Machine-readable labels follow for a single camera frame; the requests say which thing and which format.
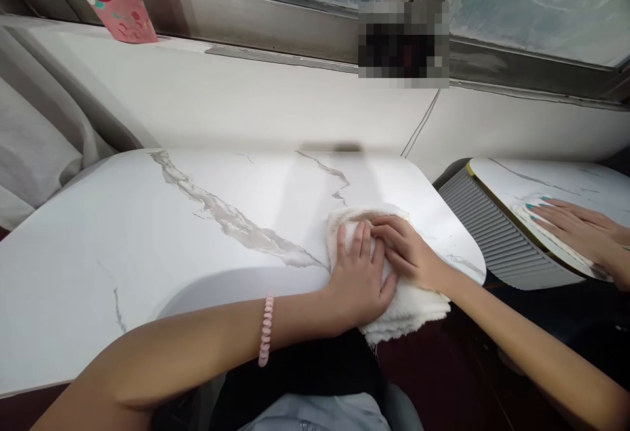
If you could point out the grey ribbed marble-top table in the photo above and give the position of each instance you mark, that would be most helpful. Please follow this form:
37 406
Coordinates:
472 214

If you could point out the person's left index finger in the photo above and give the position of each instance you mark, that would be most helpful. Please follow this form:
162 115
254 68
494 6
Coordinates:
378 261

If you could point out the white curtain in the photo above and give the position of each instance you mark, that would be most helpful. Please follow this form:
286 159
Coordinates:
39 145

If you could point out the person's body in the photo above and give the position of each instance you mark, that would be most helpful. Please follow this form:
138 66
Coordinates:
320 411

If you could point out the person's left ring finger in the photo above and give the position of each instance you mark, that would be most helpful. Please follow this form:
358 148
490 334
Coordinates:
353 249

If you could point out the person's left little finger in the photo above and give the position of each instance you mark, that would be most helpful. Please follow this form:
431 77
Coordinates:
342 256

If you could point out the person's right hand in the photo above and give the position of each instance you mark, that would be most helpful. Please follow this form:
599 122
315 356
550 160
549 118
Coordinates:
413 259

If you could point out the person's left hand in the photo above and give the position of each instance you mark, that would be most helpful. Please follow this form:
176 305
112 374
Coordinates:
359 293

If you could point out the person's left thumb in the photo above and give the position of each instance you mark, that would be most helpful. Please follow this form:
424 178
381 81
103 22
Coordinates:
390 288

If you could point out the person's left middle finger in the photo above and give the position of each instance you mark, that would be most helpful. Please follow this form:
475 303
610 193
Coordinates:
365 244

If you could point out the person's right fingers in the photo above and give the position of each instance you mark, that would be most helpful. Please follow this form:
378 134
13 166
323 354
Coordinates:
394 234

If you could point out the white fluffy towel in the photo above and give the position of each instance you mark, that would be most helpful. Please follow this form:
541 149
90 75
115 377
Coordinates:
398 318

